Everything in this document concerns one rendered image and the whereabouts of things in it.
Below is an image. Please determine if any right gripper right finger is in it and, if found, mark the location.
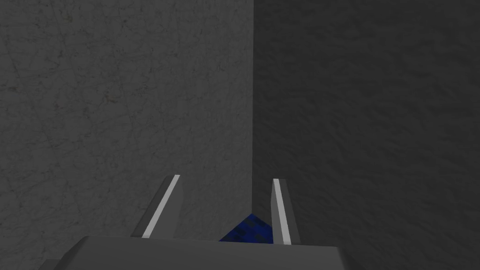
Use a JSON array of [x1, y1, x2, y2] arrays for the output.
[[270, 178, 301, 246]]

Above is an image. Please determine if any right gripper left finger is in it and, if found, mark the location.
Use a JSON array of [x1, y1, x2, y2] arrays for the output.
[[130, 174, 184, 240]]

